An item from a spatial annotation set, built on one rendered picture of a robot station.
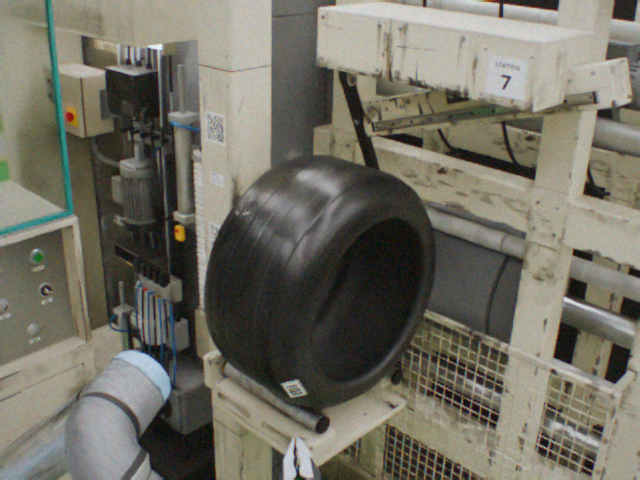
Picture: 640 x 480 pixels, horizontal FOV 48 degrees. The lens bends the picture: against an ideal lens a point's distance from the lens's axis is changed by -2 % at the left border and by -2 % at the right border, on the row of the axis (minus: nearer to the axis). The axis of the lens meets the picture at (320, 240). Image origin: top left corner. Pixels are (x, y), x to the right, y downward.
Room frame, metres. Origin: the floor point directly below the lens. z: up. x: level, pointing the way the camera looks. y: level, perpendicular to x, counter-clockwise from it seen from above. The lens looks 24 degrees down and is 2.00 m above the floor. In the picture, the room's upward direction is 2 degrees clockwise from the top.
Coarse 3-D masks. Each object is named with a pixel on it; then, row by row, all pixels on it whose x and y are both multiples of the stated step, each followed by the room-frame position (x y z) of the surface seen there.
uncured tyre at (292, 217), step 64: (256, 192) 1.52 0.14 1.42; (320, 192) 1.47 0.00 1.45; (384, 192) 1.52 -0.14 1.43; (256, 256) 1.39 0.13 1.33; (320, 256) 1.36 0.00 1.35; (384, 256) 1.81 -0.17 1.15; (256, 320) 1.33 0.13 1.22; (320, 320) 1.76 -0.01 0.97; (384, 320) 1.71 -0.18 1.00; (320, 384) 1.36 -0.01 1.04
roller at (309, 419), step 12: (228, 372) 1.59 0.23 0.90; (240, 372) 1.57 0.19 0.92; (240, 384) 1.57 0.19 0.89; (252, 384) 1.53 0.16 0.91; (264, 396) 1.50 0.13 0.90; (276, 396) 1.48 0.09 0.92; (288, 408) 1.44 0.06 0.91; (300, 408) 1.43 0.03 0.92; (312, 408) 1.43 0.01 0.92; (300, 420) 1.41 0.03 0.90; (312, 420) 1.39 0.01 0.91; (324, 420) 1.39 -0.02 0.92; (324, 432) 1.39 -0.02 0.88
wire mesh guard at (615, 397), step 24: (432, 312) 1.77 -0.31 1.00; (480, 336) 1.65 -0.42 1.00; (408, 360) 1.81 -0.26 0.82; (528, 360) 1.55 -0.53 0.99; (384, 384) 1.86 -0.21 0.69; (456, 384) 1.69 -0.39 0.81; (576, 384) 1.46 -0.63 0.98; (432, 408) 1.74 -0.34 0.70; (480, 408) 1.63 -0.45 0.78; (384, 432) 1.85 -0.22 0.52; (552, 432) 1.49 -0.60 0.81; (576, 432) 1.45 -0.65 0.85; (600, 432) 1.41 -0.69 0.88; (336, 456) 1.97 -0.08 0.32; (360, 456) 1.91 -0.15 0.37; (384, 456) 1.85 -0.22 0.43; (504, 456) 1.57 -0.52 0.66; (600, 456) 1.40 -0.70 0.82
